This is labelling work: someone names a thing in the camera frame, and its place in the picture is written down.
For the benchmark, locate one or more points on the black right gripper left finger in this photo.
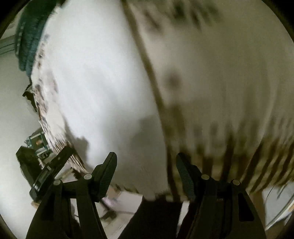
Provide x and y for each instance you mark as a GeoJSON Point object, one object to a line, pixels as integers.
{"type": "Point", "coordinates": [68, 210]}

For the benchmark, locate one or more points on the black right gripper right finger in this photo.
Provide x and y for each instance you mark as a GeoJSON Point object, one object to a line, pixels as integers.
{"type": "Point", "coordinates": [216, 209]}

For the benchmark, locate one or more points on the white knit sweater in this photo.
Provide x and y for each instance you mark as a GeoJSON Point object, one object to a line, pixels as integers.
{"type": "Point", "coordinates": [105, 95]}

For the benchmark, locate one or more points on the green storage rack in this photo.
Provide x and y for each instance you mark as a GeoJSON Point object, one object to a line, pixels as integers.
{"type": "Point", "coordinates": [39, 144]}

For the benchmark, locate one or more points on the floral bed blanket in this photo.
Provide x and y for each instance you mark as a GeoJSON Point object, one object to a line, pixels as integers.
{"type": "Point", "coordinates": [221, 74]}

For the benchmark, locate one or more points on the dark green folded quilt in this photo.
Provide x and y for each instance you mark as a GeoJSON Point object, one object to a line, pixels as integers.
{"type": "Point", "coordinates": [29, 31]}

